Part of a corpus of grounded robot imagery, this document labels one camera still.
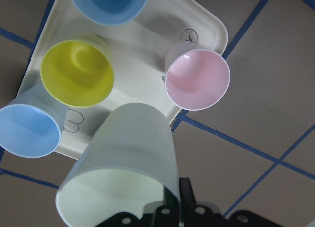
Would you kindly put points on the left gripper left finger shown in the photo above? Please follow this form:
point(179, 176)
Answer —
point(165, 213)

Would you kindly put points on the cream plastic tray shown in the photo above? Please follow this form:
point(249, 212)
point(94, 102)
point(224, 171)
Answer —
point(137, 51)

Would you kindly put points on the white plastic cup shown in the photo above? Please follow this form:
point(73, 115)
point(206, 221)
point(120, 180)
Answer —
point(128, 166)

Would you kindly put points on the blue cup near grey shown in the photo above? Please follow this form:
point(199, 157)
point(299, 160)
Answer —
point(31, 125)

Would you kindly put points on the pink plastic cup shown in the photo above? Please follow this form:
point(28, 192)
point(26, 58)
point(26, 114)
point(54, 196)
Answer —
point(196, 78)

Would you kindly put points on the yellow plastic cup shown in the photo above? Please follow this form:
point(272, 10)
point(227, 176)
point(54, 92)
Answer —
point(78, 72)

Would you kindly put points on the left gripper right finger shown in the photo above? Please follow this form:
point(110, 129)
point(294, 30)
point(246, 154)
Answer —
point(186, 194)

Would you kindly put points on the blue cup far end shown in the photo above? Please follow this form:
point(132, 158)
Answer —
point(110, 12)

